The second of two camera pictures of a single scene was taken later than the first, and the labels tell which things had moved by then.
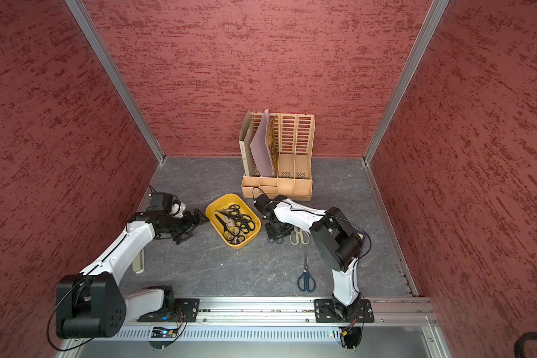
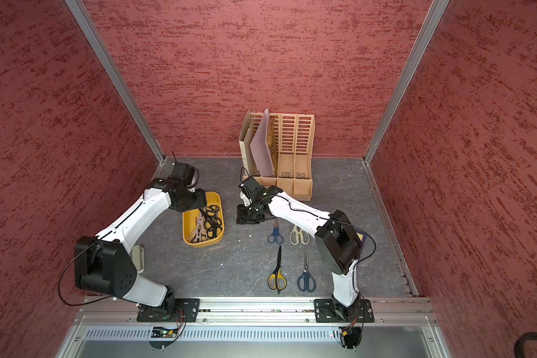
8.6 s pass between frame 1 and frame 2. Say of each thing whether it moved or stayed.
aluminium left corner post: stayed
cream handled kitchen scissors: stayed
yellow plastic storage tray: moved
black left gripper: moved
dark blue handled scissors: stayed
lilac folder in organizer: stayed
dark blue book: stayed
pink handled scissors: moved
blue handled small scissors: stayed
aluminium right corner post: stayed
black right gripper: moved
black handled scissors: moved
